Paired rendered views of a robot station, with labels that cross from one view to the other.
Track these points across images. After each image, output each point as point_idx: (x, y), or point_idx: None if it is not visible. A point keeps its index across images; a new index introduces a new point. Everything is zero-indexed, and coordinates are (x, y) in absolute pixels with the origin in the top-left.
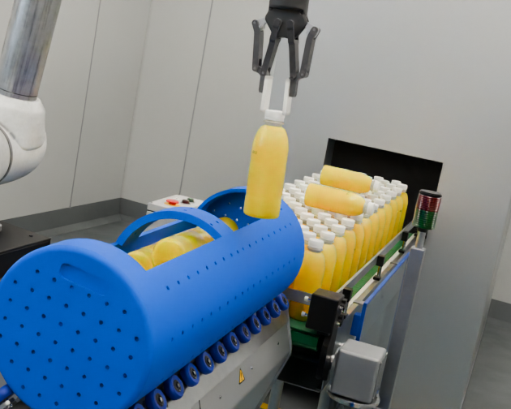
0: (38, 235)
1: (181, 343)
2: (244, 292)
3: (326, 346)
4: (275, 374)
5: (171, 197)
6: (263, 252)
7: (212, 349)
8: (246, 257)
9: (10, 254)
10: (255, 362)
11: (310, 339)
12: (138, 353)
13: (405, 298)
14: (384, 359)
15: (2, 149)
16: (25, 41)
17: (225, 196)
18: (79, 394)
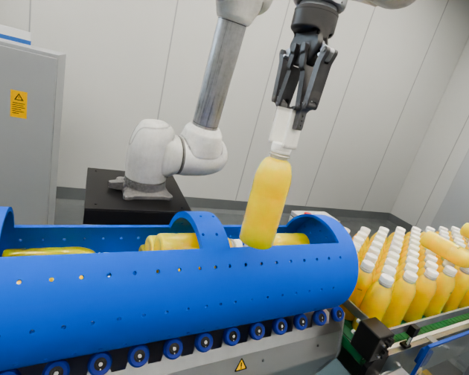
0: (187, 208)
1: (30, 341)
2: (211, 306)
3: (366, 367)
4: (321, 364)
5: (316, 212)
6: (268, 274)
7: (196, 338)
8: (230, 274)
9: (152, 213)
10: (271, 356)
11: (356, 353)
12: None
13: None
14: None
15: (173, 153)
16: (204, 91)
17: (313, 219)
18: None
